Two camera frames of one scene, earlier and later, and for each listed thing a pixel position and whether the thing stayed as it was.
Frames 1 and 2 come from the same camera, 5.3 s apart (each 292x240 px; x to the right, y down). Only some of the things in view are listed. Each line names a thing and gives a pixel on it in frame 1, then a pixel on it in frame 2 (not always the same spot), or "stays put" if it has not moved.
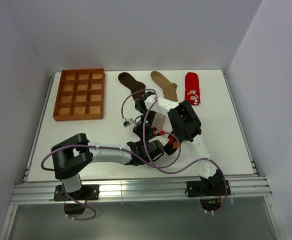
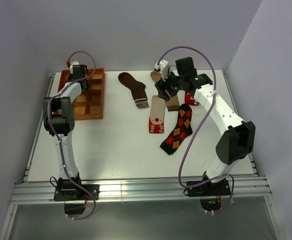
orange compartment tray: (80, 95) stays put
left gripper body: (140, 143) to (87, 85)
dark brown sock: (134, 85) stays put
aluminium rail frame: (250, 188) stays put
